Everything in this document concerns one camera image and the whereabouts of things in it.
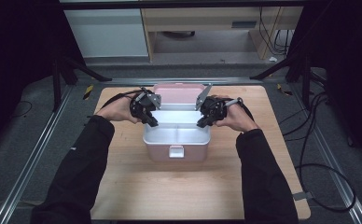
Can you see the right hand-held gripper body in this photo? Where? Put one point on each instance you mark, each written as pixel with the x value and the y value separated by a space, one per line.
pixel 215 109

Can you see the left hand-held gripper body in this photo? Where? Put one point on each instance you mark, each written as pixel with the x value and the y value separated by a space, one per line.
pixel 142 107

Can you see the white tray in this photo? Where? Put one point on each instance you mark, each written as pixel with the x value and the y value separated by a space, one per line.
pixel 176 135

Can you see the pink storage box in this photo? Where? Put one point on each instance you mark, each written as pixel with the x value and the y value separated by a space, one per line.
pixel 157 154

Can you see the person's left hand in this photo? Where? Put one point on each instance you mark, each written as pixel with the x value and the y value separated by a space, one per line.
pixel 118 110

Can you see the person's right hand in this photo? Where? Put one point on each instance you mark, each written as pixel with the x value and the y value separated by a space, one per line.
pixel 238 118

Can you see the yellow black tape strip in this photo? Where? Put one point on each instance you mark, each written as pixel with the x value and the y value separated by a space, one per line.
pixel 283 90
pixel 88 91

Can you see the white paper scrap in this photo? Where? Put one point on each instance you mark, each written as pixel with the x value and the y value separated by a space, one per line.
pixel 273 59

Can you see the dark round object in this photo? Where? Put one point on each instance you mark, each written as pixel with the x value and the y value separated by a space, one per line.
pixel 179 34

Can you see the white cabinet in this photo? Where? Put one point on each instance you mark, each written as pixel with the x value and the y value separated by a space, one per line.
pixel 107 32

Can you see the black metal stand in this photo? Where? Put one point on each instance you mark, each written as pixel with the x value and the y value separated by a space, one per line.
pixel 306 84
pixel 57 84

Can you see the light wooden desk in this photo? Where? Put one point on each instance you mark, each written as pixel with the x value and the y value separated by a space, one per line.
pixel 201 18

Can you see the aluminium floor rail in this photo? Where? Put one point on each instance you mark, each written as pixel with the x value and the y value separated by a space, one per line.
pixel 33 161
pixel 132 81
pixel 334 171

